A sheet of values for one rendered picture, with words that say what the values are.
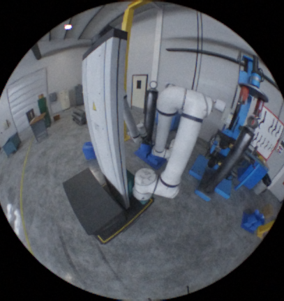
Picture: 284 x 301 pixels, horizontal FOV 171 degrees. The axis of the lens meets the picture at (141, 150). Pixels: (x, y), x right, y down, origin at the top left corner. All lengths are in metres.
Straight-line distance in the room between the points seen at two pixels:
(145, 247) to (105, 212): 0.99
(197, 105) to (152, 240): 1.60
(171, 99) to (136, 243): 1.62
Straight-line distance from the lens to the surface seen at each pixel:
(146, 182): 0.66
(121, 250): 1.60
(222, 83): 3.88
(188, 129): 0.47
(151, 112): 1.76
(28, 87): 10.54
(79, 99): 9.76
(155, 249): 1.61
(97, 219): 0.77
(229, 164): 1.58
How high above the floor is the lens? 1.56
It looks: 40 degrees down
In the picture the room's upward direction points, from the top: 5 degrees clockwise
